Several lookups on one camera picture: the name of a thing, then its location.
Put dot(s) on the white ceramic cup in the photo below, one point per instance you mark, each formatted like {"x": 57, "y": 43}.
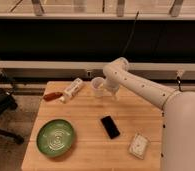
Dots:
{"x": 97, "y": 85}

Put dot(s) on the white tube with label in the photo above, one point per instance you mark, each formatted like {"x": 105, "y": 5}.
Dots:
{"x": 71, "y": 90}

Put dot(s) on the white rectangular box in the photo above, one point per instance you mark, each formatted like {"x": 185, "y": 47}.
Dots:
{"x": 138, "y": 146}

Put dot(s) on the black smartphone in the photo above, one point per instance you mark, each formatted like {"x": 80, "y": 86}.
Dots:
{"x": 110, "y": 127}

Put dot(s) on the green patterned plate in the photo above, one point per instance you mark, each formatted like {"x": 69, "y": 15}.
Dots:
{"x": 55, "y": 138}

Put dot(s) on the black office chair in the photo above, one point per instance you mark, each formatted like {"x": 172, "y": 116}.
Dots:
{"x": 8, "y": 102}

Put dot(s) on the red-brown sausage toy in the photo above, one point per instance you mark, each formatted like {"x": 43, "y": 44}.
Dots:
{"x": 52, "y": 96}

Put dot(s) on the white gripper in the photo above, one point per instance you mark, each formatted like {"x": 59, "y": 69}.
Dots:
{"x": 112, "y": 91}

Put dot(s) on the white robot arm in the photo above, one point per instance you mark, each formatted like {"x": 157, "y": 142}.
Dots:
{"x": 178, "y": 132}

